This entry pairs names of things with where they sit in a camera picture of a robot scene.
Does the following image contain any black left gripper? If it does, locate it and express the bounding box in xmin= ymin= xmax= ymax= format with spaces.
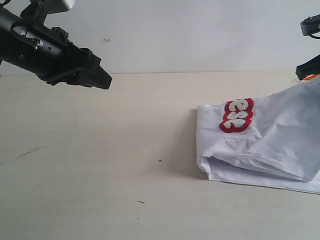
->
xmin=32 ymin=26 xmax=112 ymax=90

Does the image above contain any white t-shirt with red lettering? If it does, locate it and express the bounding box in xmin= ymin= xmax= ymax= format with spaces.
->
xmin=196 ymin=76 xmax=320 ymax=194

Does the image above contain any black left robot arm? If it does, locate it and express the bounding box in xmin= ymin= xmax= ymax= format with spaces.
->
xmin=0 ymin=7 xmax=112 ymax=90

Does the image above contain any orange clothing tag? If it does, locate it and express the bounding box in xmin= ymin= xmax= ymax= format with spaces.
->
xmin=299 ymin=74 xmax=320 ymax=81

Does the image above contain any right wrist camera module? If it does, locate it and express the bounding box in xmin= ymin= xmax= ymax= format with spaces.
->
xmin=300 ymin=14 xmax=320 ymax=37

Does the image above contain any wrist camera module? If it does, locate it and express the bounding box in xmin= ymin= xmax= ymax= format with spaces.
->
xmin=300 ymin=14 xmax=320 ymax=37
xmin=23 ymin=0 xmax=76 ymax=16

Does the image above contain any black left camera cable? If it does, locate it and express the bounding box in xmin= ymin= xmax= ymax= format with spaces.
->
xmin=9 ymin=0 xmax=43 ymax=47

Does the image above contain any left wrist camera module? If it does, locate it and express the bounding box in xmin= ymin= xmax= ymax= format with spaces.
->
xmin=23 ymin=0 xmax=76 ymax=16

